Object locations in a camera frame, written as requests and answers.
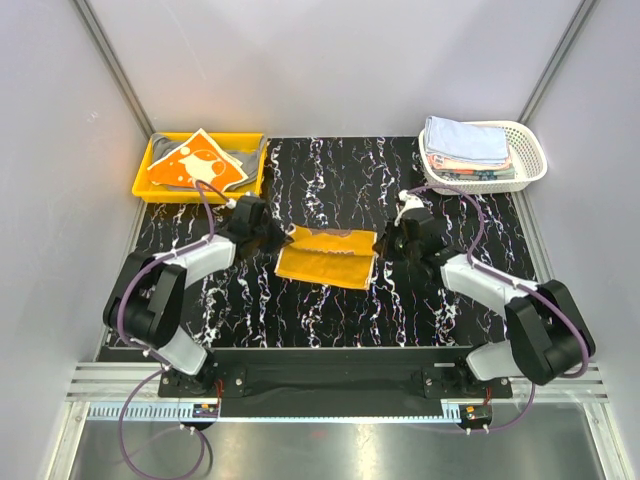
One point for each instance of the grey towel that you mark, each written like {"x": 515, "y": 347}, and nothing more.
{"x": 245, "y": 160}

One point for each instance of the patterned folded towel in basket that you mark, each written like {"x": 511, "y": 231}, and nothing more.
{"x": 477, "y": 175}

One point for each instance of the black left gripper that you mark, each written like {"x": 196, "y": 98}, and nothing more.
{"x": 278, "y": 240}

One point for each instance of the orange white patterned towel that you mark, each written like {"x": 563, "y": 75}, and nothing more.
{"x": 197, "y": 165}

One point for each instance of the white waffle towel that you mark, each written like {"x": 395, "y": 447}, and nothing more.
{"x": 465, "y": 142}

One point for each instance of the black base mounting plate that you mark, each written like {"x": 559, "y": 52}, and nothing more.
{"x": 428, "y": 376}

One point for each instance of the yellow plastic bin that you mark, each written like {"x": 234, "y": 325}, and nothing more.
{"x": 232, "y": 162}

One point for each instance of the right small electronics board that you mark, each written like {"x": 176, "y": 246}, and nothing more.
{"x": 477, "y": 415}

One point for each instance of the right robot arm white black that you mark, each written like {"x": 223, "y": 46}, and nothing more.
{"x": 547, "y": 335}

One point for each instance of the white perforated plastic basket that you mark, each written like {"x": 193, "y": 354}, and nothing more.
{"x": 527, "y": 158}

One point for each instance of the aluminium frame rail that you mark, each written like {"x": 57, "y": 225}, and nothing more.
{"x": 102, "y": 381}

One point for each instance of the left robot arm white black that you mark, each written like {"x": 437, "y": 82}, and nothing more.
{"x": 145, "y": 304}

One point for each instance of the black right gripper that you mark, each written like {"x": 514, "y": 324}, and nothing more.
{"x": 383, "y": 245}

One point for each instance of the small electronics board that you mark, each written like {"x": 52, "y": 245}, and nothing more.
{"x": 477, "y": 415}
{"x": 206, "y": 410}

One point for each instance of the brown yellow bear towel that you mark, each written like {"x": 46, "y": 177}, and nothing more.
{"x": 334, "y": 257}

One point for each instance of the left small electronics board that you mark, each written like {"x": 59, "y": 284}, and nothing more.
{"x": 206, "y": 410}

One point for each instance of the pink folded towel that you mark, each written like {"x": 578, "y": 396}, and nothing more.
{"x": 442, "y": 163}

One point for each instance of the white slotted cable duct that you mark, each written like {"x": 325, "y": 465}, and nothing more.
{"x": 141, "y": 411}

